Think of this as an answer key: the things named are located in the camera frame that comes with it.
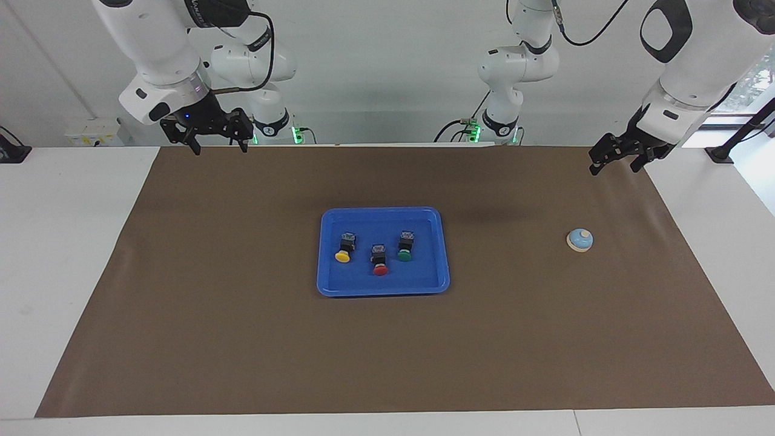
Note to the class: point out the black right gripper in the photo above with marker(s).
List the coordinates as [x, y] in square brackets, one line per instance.
[206, 121]

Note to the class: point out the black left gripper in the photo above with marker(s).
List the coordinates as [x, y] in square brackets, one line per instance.
[639, 144]

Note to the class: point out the yellow push button switch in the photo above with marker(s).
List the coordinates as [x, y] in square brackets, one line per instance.
[345, 247]

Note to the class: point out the red push button switch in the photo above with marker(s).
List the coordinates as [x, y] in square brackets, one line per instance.
[379, 260]

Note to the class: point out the green push button switch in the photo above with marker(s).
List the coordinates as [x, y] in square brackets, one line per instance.
[405, 245]

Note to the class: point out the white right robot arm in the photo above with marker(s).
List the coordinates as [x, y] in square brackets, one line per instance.
[157, 48]

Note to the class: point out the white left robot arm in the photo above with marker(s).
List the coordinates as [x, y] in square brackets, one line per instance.
[702, 54]

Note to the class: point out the light blue desk bell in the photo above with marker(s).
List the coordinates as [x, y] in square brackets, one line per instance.
[580, 240]

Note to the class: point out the blue plastic tray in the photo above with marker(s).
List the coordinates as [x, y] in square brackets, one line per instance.
[424, 278]

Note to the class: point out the white power socket box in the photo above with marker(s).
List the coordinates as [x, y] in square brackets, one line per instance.
[91, 134]

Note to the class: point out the window with green foliage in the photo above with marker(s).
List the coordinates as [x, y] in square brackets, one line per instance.
[754, 85]

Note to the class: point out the brown table mat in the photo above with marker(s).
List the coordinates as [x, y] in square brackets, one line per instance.
[387, 351]

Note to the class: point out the black table clamp mount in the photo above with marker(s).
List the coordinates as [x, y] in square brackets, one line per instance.
[12, 151]

